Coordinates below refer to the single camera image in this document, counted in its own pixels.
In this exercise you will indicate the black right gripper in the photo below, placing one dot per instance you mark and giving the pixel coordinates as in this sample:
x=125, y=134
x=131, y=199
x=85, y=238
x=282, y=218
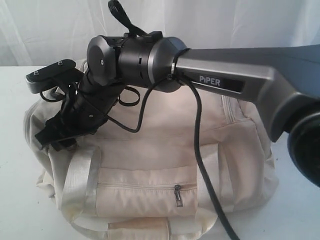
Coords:
x=83, y=112

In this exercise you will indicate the cream fabric duffel bag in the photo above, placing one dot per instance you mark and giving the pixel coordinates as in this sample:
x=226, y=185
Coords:
x=117, y=185

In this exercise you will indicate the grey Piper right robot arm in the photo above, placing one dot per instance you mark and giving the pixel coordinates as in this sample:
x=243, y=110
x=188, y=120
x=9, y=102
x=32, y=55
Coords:
x=282, y=82

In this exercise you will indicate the white backdrop curtain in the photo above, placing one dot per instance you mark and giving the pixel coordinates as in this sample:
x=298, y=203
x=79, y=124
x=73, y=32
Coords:
x=41, y=32

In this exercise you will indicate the dark pocket zipper pull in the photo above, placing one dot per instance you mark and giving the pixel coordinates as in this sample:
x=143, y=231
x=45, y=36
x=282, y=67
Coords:
x=178, y=197

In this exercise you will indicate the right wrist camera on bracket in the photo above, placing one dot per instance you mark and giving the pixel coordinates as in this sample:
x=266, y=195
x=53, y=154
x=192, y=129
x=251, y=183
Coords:
x=58, y=74

